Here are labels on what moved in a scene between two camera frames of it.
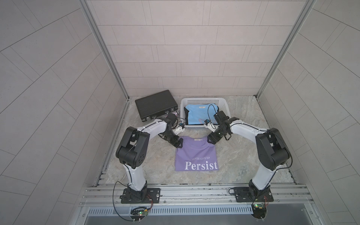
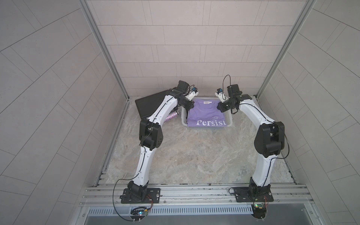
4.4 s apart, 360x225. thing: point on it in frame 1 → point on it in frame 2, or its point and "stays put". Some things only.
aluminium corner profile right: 290,40 stays put
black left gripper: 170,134 → 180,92
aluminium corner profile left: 103,44 stays put
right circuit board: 259,210 stays put
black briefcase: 155,105 stays put
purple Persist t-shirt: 196,154 → 205,113
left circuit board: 138,213 stays put
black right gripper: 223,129 → 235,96
